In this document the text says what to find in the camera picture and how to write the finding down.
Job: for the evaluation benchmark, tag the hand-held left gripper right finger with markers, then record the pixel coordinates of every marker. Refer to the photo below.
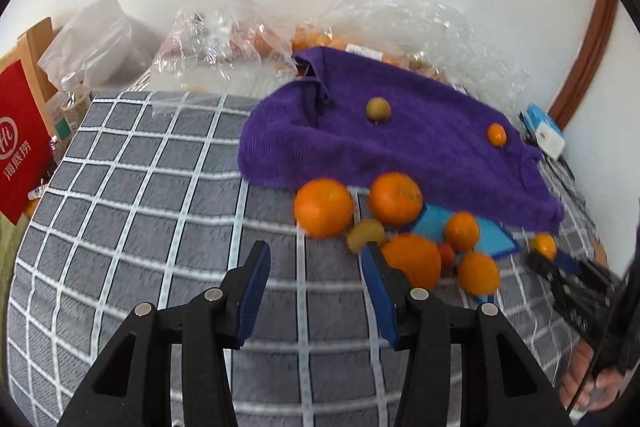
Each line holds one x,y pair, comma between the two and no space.
381,297

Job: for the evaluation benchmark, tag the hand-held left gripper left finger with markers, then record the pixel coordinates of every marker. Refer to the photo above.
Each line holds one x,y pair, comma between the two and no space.
252,292

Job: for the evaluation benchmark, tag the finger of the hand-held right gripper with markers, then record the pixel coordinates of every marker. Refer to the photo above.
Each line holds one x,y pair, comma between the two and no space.
560,292
570,262

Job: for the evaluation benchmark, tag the small orange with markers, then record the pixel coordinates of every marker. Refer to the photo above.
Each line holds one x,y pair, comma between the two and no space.
496,134
478,274
461,231
543,245

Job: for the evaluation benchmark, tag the large orange mandarin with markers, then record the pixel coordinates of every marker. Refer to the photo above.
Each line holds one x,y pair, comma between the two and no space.
417,259
396,199
323,208

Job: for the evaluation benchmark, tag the yellow oval fruit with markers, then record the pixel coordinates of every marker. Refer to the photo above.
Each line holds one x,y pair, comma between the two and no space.
366,234

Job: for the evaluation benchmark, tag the small red fruit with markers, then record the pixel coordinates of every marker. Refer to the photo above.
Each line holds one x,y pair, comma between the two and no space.
446,255

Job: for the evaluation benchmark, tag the person's right hand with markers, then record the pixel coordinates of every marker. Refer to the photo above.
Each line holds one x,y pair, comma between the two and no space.
602,389

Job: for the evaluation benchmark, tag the grey checked blanket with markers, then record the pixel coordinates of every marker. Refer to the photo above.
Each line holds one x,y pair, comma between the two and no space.
150,217

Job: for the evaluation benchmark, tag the white and blue box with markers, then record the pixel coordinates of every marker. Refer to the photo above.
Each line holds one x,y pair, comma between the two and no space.
545,132

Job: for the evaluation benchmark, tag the purple towel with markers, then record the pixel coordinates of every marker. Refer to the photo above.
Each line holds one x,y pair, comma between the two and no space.
425,147

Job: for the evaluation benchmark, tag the small green-brown round fruit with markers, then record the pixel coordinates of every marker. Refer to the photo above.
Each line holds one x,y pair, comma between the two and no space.
377,109

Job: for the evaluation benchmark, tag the small clear plastic bag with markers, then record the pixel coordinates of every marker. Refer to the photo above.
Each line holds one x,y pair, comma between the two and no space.
220,47

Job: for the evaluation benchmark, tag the large clear plastic bag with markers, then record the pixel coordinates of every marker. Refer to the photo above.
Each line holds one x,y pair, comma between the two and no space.
440,37

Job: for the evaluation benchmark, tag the white bottle with green label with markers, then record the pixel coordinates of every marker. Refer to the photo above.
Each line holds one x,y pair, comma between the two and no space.
57,119

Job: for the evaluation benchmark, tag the clear bottle with white cap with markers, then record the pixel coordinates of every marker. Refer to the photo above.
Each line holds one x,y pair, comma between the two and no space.
76,99

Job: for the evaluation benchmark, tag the red paper bag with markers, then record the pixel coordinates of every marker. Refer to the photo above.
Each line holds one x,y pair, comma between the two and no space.
22,142

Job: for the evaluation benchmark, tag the white plastic bag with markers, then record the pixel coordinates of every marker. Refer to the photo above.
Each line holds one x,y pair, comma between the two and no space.
95,42

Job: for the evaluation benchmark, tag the brown cardboard box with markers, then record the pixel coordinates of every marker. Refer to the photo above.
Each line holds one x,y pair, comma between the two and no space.
37,44

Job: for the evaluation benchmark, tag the brown wooden door frame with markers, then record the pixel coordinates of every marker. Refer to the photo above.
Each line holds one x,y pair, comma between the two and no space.
592,52

